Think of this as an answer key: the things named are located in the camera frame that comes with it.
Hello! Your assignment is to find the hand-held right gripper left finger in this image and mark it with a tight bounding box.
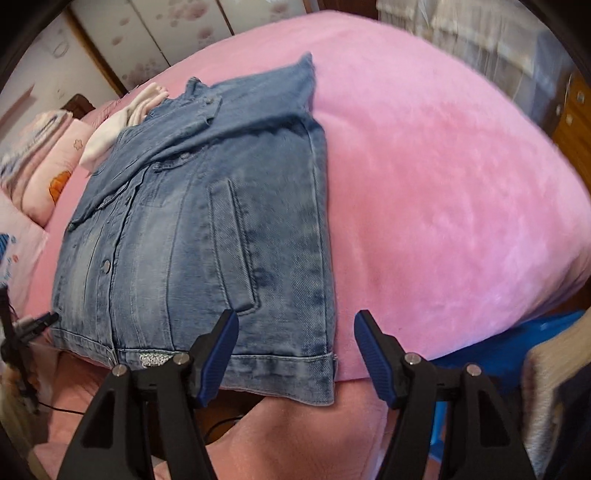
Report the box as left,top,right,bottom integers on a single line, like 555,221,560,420
55,308,241,480

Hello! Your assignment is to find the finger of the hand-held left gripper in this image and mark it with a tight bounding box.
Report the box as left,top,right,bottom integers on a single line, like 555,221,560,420
11,312,60,340

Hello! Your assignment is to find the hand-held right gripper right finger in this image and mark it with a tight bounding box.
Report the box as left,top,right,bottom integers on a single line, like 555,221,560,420
353,309,539,480

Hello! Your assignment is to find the blue denim jacket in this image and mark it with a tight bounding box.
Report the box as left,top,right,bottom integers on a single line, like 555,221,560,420
50,52,339,408

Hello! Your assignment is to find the blue plastic basket with clothes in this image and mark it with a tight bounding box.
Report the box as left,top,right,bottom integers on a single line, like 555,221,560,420
427,310,587,462

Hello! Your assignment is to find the pale pillow with blue print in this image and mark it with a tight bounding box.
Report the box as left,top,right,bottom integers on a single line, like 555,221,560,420
0,194,49,306

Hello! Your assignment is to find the pink pillow with orange print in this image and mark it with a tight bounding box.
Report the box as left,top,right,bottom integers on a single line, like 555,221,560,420
0,122,96,228

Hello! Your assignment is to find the beige knit cloth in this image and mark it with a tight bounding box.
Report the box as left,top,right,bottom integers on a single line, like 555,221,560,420
521,318,591,480

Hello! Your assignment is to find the pink fleece bed blanket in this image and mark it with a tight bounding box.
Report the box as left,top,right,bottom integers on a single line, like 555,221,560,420
18,9,591,385

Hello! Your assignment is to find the folded floral quilt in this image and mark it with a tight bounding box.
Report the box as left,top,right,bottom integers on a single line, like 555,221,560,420
0,110,75,185

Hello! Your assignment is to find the white folded sweater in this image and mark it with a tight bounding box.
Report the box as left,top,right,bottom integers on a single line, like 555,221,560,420
79,83,170,168

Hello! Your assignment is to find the dark wooden headboard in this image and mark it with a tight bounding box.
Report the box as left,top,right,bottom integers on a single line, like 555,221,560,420
60,93,98,121

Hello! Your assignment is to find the wooden drawer cabinet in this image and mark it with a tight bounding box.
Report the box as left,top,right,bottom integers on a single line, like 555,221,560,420
551,73,591,163

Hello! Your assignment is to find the floral sliding-door wardrobe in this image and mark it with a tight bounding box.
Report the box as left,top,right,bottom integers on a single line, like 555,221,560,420
65,0,306,100

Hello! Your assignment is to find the furniture under cream lace cover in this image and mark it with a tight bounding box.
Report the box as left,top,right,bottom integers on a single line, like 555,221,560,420
376,0,574,112

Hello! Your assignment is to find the black cable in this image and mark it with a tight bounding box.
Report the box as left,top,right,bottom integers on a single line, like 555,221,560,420
38,401,86,414

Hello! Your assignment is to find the pink wall shelf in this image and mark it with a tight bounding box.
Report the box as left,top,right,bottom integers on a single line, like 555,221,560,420
0,85,37,124

